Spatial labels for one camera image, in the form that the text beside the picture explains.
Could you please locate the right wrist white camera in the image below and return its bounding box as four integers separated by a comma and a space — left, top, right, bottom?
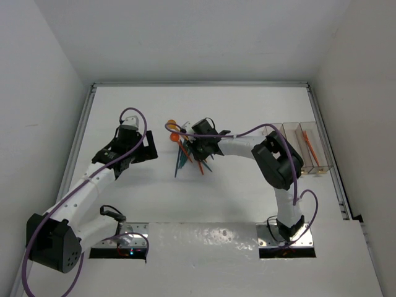
182, 121, 195, 142

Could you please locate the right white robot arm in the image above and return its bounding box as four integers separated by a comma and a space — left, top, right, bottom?
183, 119, 304, 242

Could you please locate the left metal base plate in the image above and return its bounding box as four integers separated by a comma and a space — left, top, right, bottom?
93, 222, 149, 249

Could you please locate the dark blue knife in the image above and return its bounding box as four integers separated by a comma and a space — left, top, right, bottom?
174, 147, 182, 178

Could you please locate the orange spoon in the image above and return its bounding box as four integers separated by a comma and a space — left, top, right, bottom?
170, 132, 192, 162

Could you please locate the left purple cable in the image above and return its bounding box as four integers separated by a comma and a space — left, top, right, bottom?
22, 107, 148, 297

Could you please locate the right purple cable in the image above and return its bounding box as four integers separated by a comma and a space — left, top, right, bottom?
165, 122, 319, 248

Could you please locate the clear container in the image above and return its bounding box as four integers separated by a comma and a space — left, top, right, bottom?
283, 122, 307, 175
262, 123, 284, 137
300, 121, 333, 174

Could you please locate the clear container right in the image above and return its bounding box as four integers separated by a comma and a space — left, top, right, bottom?
300, 121, 333, 174

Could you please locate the yellow spoon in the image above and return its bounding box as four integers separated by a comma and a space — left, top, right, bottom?
165, 119, 186, 133

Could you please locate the orange fork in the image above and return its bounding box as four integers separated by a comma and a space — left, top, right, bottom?
303, 131, 320, 166

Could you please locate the purple cable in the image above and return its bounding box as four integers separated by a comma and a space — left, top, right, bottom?
22, 107, 148, 297
165, 122, 319, 248

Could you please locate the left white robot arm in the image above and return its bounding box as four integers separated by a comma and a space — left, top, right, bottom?
26, 124, 158, 273

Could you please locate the clear container middle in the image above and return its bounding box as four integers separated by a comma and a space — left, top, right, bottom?
283, 122, 307, 175

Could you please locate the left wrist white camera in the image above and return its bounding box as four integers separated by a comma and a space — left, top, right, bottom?
120, 116, 139, 131

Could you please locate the wrist white camera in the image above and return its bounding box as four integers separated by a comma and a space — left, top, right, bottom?
182, 121, 195, 142
120, 116, 139, 131

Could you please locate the clear container left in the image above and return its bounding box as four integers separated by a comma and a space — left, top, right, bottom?
262, 123, 284, 137

